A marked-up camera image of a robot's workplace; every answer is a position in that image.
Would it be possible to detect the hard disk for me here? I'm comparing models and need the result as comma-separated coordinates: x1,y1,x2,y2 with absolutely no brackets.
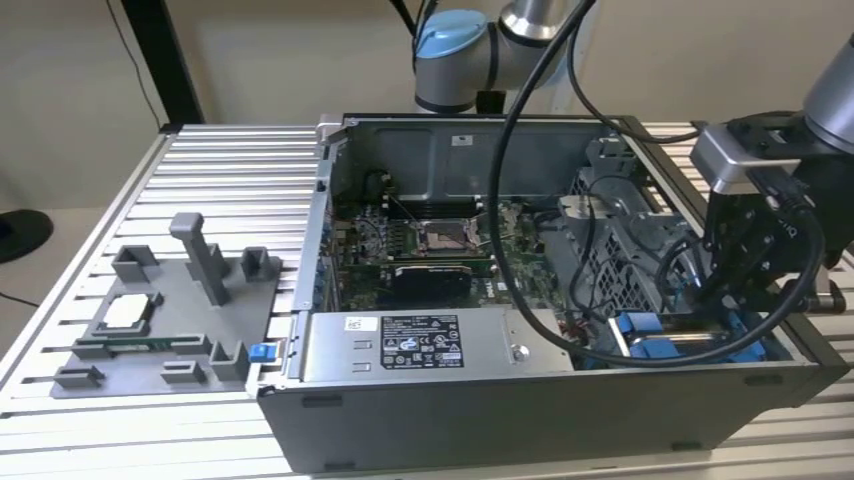
610,309,772,362

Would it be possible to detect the grey metal disk bay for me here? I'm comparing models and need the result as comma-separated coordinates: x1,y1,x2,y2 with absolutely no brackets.
552,167,699,314

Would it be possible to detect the silver rod black knob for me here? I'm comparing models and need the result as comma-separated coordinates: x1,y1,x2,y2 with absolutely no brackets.
803,277,854,315

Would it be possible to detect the green motherboard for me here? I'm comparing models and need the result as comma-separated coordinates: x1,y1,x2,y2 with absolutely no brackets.
329,197,588,314

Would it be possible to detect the CPU socket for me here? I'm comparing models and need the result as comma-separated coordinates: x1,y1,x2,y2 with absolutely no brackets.
410,218,483,257

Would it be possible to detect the black graphics card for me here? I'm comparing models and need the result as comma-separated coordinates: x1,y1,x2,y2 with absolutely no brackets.
390,263,476,307

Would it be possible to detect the grey PC case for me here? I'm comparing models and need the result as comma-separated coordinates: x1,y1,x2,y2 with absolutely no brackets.
256,112,854,475

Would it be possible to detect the silver power supply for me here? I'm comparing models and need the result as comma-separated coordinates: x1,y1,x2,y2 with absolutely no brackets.
292,308,576,377

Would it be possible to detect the grey parts rack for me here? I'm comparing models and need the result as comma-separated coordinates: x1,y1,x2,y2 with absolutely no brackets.
49,212,285,401

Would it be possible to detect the silver CPU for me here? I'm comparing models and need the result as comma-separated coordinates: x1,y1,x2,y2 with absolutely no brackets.
104,294,153,327

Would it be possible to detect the black monitor foot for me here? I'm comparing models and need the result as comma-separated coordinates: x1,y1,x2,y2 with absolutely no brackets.
0,209,55,265

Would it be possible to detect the black camera bracket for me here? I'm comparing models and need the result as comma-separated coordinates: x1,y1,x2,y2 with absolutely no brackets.
724,110,813,146

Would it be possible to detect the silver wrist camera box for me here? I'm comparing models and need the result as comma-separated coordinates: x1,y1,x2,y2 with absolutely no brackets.
690,123,802,194

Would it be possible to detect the thin black camera cable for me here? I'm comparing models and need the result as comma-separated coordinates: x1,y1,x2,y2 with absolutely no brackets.
563,0,702,146

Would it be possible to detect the red thin wire bundle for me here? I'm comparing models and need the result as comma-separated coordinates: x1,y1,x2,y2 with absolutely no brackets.
558,312,602,349

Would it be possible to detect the thick black camera cable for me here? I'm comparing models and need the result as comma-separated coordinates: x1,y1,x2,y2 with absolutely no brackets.
490,0,829,369

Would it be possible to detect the black cable behind arm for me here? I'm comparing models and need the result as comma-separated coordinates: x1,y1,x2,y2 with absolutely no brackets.
388,0,435,39

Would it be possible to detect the black upright post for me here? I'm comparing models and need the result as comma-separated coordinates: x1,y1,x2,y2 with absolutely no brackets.
119,0,207,126

